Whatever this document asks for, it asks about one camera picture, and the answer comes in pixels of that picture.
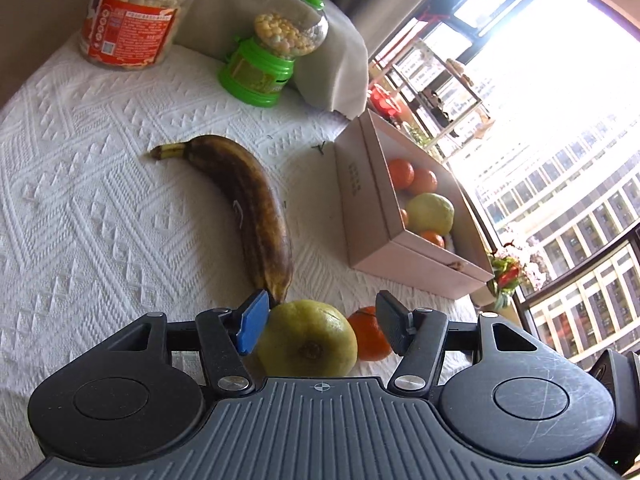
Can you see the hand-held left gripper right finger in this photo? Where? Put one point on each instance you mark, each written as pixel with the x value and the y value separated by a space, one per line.
pixel 390 320

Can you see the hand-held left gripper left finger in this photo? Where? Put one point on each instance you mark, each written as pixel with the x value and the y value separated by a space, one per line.
pixel 252 322

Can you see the tangerine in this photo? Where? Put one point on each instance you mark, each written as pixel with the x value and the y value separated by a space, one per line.
pixel 403 217
pixel 400 174
pixel 434 239
pixel 370 335
pixel 426 181

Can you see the large green guava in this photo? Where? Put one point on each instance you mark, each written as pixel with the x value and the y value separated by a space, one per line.
pixel 305 340

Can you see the pink cardboard box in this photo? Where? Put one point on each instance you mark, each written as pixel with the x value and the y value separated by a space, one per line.
pixel 370 210

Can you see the small green guava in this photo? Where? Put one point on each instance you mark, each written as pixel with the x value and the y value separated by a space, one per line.
pixel 430 212

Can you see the overripe long banana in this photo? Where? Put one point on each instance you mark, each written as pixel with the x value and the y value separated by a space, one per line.
pixel 250 195

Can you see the flower arrangement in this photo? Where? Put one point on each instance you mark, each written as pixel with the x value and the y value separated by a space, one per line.
pixel 507 275

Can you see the small dark twig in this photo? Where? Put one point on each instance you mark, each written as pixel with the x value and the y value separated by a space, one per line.
pixel 318 148

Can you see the white textured tablecloth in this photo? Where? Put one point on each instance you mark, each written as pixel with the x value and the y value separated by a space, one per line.
pixel 100 210

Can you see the green gumball machine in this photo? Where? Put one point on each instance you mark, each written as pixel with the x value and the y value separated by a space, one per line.
pixel 265 65

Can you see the grey cloth cover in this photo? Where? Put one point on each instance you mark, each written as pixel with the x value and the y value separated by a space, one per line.
pixel 330 60

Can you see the clear jar with red label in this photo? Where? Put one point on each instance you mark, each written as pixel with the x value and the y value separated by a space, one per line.
pixel 132 15

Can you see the grey sofa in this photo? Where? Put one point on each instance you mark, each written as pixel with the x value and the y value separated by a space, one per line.
pixel 30 20

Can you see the window frame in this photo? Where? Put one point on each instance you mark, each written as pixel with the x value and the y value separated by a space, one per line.
pixel 565 285

